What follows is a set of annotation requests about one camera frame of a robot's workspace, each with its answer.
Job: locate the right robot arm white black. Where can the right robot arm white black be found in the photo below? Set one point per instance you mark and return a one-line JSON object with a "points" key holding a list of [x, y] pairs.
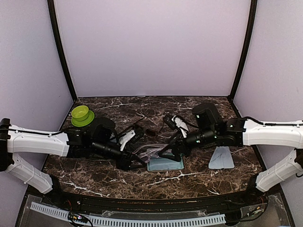
{"points": [[237, 132]]}

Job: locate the folded light blue cloth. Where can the folded light blue cloth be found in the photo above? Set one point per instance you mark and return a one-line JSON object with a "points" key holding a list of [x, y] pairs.
{"points": [[221, 159]]}

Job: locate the right black frame post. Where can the right black frame post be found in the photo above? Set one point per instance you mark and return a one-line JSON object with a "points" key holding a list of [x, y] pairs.
{"points": [[245, 49]]}

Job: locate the white slotted cable duct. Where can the white slotted cable duct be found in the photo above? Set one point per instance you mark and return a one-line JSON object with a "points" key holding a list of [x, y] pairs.
{"points": [[128, 219]]}

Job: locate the black frame post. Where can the black frame post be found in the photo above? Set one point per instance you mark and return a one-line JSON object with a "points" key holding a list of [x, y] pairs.
{"points": [[245, 49], [60, 50]]}

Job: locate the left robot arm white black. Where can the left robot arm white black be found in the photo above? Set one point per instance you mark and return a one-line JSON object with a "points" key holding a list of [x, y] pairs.
{"points": [[99, 138]]}

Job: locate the pink transparent sunglasses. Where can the pink transparent sunglasses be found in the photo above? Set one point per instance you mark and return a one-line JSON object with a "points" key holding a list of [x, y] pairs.
{"points": [[149, 151]]}

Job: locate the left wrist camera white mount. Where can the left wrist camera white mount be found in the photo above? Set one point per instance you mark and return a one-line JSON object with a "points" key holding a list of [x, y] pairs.
{"points": [[132, 136]]}

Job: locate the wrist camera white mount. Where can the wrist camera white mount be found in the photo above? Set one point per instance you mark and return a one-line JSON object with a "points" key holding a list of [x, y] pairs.
{"points": [[176, 123], [132, 136]]}

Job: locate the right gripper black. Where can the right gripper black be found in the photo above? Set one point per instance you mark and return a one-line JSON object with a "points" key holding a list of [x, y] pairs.
{"points": [[178, 141]]}

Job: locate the beige glasses case teal lining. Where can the beige glasses case teal lining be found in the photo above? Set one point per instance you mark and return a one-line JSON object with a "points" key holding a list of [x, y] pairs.
{"points": [[165, 164]]}

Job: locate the black front rail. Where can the black front rail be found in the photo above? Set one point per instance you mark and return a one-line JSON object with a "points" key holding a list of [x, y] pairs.
{"points": [[225, 203]]}

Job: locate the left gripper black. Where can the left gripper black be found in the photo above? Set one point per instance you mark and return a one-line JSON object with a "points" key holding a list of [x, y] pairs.
{"points": [[125, 165]]}

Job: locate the green bowl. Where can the green bowl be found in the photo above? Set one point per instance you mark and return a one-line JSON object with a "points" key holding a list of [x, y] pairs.
{"points": [[80, 113]]}

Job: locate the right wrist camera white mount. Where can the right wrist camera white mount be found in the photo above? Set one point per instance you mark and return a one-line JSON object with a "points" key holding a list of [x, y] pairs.
{"points": [[176, 123]]}

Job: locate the green plate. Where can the green plate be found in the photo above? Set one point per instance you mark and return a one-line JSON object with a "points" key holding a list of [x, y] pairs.
{"points": [[85, 122]]}

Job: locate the brown sunglasses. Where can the brown sunglasses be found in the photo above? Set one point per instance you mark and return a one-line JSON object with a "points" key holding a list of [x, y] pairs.
{"points": [[147, 131]]}

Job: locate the left black frame post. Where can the left black frame post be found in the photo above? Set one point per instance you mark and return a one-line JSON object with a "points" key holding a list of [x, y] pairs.
{"points": [[60, 50]]}

